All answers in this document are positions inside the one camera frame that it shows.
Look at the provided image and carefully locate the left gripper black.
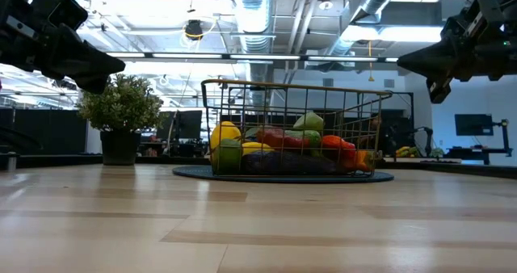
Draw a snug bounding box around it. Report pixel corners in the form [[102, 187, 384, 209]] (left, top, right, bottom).
[[0, 0, 126, 95]]

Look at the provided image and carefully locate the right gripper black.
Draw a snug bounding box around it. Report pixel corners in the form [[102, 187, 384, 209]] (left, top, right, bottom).
[[397, 14, 517, 104]]

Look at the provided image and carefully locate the orange-red chili pepper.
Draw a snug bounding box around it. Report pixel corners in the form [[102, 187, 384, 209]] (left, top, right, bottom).
[[321, 134, 357, 173]]

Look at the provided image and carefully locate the pale green lime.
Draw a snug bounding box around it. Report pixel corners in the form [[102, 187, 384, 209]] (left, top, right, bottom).
[[292, 111, 326, 133]]

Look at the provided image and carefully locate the yellow lemon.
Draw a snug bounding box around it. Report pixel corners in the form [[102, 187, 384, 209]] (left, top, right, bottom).
[[241, 141, 275, 157], [209, 120, 242, 153]]

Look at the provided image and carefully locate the dark red chili pepper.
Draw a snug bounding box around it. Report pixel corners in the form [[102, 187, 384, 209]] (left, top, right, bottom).
[[241, 150, 338, 176]]

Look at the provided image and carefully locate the green potted plant black pot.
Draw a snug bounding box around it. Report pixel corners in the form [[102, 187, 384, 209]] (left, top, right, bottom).
[[75, 73, 165, 166]]

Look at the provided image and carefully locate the black computer monitor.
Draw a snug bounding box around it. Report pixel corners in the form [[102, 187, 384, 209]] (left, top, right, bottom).
[[454, 113, 494, 137], [156, 111, 179, 141], [177, 110, 203, 140]]

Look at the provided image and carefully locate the black office partition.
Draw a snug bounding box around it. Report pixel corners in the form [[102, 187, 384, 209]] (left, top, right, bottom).
[[0, 107, 88, 156]]

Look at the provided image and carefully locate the yellow hanging pendant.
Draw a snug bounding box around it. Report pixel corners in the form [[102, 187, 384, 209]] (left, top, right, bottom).
[[366, 40, 375, 83]]

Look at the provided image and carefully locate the person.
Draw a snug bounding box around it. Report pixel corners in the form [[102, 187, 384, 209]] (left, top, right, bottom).
[[369, 115, 401, 155]]

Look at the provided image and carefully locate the yellow toy fruit pile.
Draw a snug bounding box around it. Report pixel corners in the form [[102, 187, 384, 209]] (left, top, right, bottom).
[[395, 145, 421, 159]]

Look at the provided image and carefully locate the dark office desk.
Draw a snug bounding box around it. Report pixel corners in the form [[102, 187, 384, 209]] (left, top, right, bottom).
[[446, 145, 514, 165]]

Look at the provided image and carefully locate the blue monitor stand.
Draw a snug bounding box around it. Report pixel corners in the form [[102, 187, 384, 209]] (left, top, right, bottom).
[[491, 118, 512, 155]]

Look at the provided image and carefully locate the black round hanging speaker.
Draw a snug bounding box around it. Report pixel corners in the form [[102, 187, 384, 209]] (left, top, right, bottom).
[[184, 19, 204, 42]]

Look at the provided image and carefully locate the round blue woven mat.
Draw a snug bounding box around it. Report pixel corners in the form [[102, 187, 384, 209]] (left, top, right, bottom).
[[172, 164, 395, 184]]

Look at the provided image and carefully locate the long ceiling light strip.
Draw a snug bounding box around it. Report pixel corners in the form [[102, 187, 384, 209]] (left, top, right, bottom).
[[105, 51, 401, 64]]

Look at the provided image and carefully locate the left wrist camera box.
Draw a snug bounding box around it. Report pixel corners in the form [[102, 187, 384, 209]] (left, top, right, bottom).
[[30, 0, 89, 32]]

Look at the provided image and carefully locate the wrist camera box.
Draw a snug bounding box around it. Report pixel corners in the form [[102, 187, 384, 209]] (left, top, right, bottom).
[[30, 0, 89, 32], [464, 0, 508, 26]]

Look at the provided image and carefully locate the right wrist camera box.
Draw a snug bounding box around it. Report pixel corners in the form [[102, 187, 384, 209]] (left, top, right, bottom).
[[464, 0, 508, 26]]

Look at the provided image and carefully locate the wire basket with wooden rim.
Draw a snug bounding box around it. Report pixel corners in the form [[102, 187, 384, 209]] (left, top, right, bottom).
[[200, 78, 393, 179]]

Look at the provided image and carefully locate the ribbed silver air duct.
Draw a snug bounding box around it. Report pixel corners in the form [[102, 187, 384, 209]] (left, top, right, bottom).
[[229, 0, 280, 112]]

